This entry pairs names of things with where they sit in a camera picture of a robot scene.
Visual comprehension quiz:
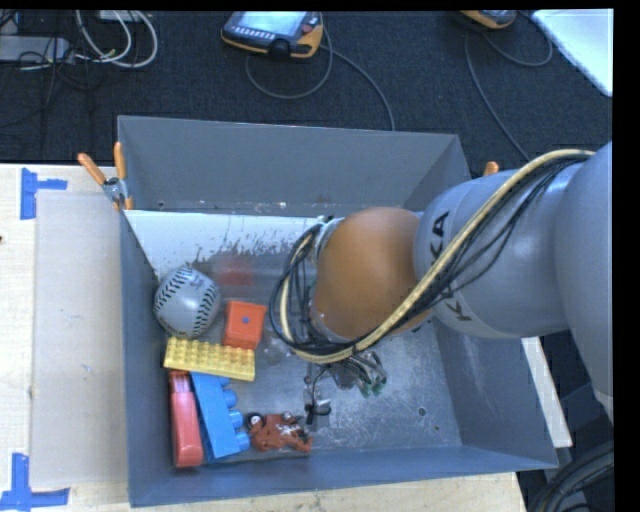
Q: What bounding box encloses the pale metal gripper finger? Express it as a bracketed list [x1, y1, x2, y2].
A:
[303, 398, 334, 432]
[302, 373, 327, 402]

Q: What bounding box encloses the red-brown toy animal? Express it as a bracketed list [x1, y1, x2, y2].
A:
[245, 410, 314, 455]

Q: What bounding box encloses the grey metal bin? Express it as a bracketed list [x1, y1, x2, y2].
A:
[116, 114, 560, 509]

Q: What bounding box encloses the orange cube with blue dot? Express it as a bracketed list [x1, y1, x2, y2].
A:
[221, 299, 269, 351]

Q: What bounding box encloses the blue toy brick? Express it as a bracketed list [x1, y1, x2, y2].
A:
[189, 371, 251, 460]

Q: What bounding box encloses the yellow studded toy brick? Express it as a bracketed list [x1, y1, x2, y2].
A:
[163, 336, 257, 383]

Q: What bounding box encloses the red toy block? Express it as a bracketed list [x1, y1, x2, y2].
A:
[167, 369, 206, 470]

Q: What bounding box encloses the grey baseball with black stitching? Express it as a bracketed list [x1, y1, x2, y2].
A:
[152, 265, 222, 340]

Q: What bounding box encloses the pale flat board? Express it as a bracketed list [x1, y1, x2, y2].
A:
[28, 189, 129, 494]

